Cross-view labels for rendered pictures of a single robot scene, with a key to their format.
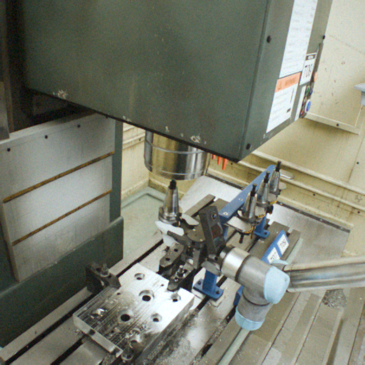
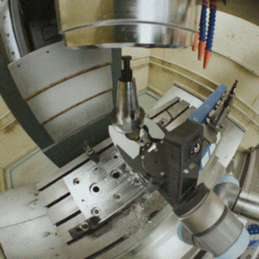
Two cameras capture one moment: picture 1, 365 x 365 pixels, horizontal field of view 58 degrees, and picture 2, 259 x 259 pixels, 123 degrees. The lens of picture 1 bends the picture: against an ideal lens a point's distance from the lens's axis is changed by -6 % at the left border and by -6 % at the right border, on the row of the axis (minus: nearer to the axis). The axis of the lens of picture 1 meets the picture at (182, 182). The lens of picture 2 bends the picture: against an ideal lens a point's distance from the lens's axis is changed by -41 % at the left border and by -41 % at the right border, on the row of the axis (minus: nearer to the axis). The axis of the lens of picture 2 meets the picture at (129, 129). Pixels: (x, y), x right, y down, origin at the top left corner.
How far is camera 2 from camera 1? 71 cm
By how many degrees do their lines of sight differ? 25
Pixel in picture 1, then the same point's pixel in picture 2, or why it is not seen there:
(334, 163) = (247, 92)
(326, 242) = (233, 135)
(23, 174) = (35, 80)
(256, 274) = (221, 244)
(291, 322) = (209, 184)
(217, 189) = (181, 94)
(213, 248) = (177, 196)
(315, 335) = not seen: hidden behind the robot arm
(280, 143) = (219, 74)
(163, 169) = (64, 26)
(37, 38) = not seen: outside the picture
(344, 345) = not seen: hidden behind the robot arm
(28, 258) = (56, 130)
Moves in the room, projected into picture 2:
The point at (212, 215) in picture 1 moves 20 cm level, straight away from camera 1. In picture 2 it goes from (193, 148) to (197, 77)
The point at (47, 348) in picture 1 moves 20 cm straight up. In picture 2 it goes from (56, 189) to (30, 175)
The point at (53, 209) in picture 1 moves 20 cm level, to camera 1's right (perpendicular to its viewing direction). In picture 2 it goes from (66, 101) to (98, 108)
